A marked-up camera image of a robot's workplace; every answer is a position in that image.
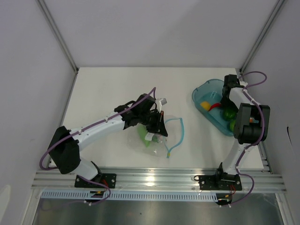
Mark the red toy chili pepper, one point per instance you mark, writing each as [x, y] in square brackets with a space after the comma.
[216, 105]

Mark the white slotted cable duct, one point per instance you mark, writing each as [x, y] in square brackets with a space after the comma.
[130, 195]

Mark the clear zip bag teal zipper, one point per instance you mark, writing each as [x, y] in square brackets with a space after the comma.
[176, 132]

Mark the light green toy pepper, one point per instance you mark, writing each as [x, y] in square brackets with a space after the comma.
[143, 134]

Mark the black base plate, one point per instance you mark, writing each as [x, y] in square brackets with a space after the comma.
[107, 179]
[208, 182]

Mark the yellow toy lemon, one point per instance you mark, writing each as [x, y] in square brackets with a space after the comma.
[205, 105]

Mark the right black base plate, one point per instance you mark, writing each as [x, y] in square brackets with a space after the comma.
[208, 182]

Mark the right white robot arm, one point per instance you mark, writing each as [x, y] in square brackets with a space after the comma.
[250, 128]

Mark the teal plastic tub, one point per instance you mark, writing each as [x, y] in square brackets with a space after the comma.
[211, 91]

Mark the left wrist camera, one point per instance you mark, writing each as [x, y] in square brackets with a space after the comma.
[161, 101]

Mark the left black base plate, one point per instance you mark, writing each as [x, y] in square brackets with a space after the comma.
[107, 179]

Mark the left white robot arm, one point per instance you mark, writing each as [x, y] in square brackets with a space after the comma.
[65, 147]

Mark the aluminium mounting rail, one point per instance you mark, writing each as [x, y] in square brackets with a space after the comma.
[156, 180]

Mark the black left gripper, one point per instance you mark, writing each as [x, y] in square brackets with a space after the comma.
[159, 127]

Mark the purple toy eggplant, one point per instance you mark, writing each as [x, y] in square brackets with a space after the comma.
[157, 139]

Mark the light green toy fruit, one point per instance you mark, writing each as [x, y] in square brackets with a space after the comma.
[231, 125]

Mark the dark green toy bell pepper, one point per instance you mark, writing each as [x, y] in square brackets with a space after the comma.
[229, 114]

